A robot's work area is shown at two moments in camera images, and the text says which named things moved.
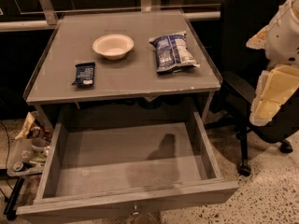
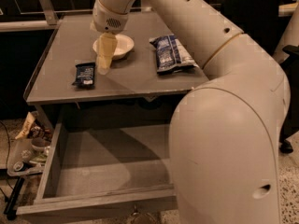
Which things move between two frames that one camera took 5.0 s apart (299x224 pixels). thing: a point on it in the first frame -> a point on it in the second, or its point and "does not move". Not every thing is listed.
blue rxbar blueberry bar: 85,75 does not move
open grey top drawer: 114,165 does not move
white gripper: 284,42 -> 107,20
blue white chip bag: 173,54 does not move
